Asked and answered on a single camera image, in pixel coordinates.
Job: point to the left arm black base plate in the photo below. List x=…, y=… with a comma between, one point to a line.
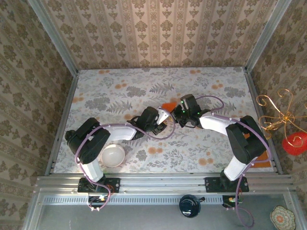
x=112, y=185

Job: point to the aluminium side rail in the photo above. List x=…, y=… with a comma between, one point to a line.
x=255, y=95
x=68, y=100

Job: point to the aluminium frame post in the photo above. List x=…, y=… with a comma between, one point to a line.
x=54, y=36
x=266, y=36

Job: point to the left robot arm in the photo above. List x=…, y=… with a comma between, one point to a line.
x=88, y=143

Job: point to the aluminium front rail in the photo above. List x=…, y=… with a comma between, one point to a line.
x=156, y=182

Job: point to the patterned scalloped coaster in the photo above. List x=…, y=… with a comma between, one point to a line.
x=281, y=218

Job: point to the orange cloth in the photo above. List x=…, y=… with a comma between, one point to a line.
x=169, y=106

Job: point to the white bowl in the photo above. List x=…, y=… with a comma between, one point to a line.
x=114, y=157

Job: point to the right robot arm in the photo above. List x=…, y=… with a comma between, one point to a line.
x=247, y=141

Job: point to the red apple ornament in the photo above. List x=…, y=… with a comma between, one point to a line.
x=295, y=146

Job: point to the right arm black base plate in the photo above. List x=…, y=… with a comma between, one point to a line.
x=212, y=185

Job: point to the orange-brown rectangular mat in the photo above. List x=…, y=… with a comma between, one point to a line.
x=263, y=164

